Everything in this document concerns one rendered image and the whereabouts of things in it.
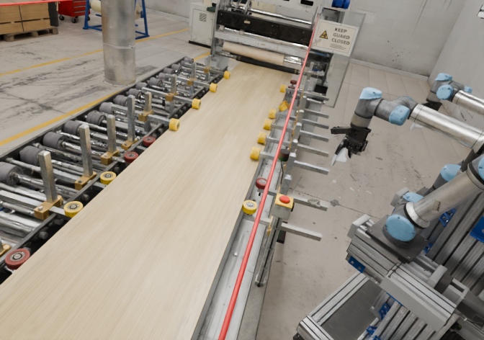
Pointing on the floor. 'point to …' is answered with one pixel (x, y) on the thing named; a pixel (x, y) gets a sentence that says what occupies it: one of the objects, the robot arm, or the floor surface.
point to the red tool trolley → (68, 8)
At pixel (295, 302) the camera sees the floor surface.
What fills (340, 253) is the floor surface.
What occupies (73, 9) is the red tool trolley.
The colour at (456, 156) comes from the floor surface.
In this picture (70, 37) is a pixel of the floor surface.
